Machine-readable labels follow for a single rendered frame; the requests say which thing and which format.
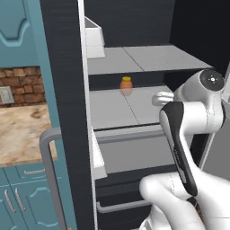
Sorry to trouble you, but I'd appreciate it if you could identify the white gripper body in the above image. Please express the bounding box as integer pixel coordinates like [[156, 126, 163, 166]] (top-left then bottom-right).
[[151, 91, 175, 108]]

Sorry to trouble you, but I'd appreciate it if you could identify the grey fridge shelf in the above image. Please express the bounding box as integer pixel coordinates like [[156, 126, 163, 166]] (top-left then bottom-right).
[[88, 85, 181, 130], [86, 44, 214, 76]]

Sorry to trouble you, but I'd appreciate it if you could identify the grey fridge drawer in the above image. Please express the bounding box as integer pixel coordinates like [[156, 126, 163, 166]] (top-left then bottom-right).
[[94, 124, 193, 175]]

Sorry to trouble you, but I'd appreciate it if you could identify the black fridge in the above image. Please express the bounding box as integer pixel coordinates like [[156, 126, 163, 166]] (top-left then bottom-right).
[[40, 0, 230, 230]]

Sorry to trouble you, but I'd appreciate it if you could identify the white fridge door bin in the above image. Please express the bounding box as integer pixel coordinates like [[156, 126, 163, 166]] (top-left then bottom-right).
[[91, 128, 109, 181], [84, 15, 107, 59]]

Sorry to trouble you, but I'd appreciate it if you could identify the black fridge drawer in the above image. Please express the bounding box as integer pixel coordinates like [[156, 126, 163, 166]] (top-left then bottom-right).
[[94, 164, 181, 230]]

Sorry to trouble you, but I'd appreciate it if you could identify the orange jar with yellow lid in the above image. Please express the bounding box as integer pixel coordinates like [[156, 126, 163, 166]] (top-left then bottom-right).
[[119, 75, 134, 91]]

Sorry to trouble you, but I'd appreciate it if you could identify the teal tall side panel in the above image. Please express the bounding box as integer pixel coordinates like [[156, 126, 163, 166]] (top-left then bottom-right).
[[24, 0, 79, 230]]

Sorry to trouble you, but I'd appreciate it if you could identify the teal drawer front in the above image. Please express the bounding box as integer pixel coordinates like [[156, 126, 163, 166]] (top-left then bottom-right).
[[2, 162, 63, 186]]

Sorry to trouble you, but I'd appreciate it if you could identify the teal base cupboard door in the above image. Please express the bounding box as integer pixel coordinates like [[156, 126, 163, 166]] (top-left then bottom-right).
[[10, 178, 61, 230], [0, 184, 20, 230]]

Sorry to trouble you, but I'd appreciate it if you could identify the grey fridge drawer handle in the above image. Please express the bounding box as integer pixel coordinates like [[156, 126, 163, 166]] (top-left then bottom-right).
[[95, 199, 153, 215]]

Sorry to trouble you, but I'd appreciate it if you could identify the grey fridge door handle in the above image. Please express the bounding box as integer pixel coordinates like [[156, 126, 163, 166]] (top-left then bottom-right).
[[39, 127, 68, 230]]

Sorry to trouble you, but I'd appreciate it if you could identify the silver drawer handle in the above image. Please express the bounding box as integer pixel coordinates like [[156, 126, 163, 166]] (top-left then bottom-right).
[[23, 167, 47, 176]]

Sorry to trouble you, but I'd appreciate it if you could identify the white wall outlet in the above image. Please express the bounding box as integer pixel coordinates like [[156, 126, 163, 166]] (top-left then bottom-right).
[[0, 85, 15, 105]]

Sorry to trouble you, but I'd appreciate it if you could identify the teal wall cupboard door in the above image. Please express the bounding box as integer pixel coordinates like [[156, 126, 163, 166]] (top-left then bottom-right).
[[0, 0, 50, 69]]

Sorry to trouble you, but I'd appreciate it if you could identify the silver cupboard handle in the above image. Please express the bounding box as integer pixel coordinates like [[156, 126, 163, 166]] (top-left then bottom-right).
[[14, 187, 27, 212], [4, 189, 17, 214]]

